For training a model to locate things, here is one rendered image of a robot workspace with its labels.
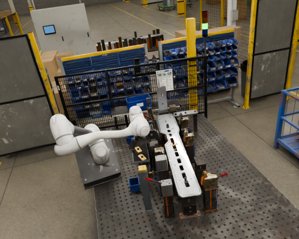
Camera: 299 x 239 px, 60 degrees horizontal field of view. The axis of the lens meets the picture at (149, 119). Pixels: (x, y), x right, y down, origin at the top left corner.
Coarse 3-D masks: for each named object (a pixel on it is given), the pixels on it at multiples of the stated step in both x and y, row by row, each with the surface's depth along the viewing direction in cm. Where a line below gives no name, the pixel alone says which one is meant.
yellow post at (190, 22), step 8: (192, 24) 309; (192, 32) 314; (192, 40) 318; (192, 48) 323; (192, 56) 328; (192, 64) 332; (192, 72) 337; (192, 80) 342; (192, 96) 353; (192, 104) 359
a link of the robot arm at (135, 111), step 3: (132, 108) 196; (135, 108) 195; (138, 108) 195; (129, 111) 198; (132, 111) 195; (135, 111) 194; (138, 111) 195; (141, 111) 198; (129, 114) 198; (132, 114) 195; (135, 114) 195; (138, 114) 195; (141, 114) 196; (132, 117) 194; (135, 117) 192; (132, 120) 193
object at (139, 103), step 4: (136, 96) 337; (140, 96) 339; (144, 96) 340; (148, 96) 341; (128, 100) 337; (132, 100) 338; (136, 100) 340; (140, 100) 324; (144, 100) 325; (128, 104) 322; (132, 104) 324; (136, 104) 325; (140, 104) 326; (144, 104) 328; (128, 108) 327; (140, 108) 329; (144, 108) 330
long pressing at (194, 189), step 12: (156, 120) 306; (168, 120) 303; (168, 132) 280; (168, 144) 261; (180, 144) 258; (168, 156) 242; (180, 156) 241; (192, 168) 225; (180, 180) 213; (192, 180) 212; (180, 192) 202; (192, 192) 200
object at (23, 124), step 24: (0, 48) 364; (24, 48) 371; (0, 72) 377; (24, 72) 385; (0, 96) 393; (24, 96) 401; (0, 120) 409; (24, 120) 418; (48, 120) 429; (0, 144) 426; (24, 144) 438; (48, 144) 447
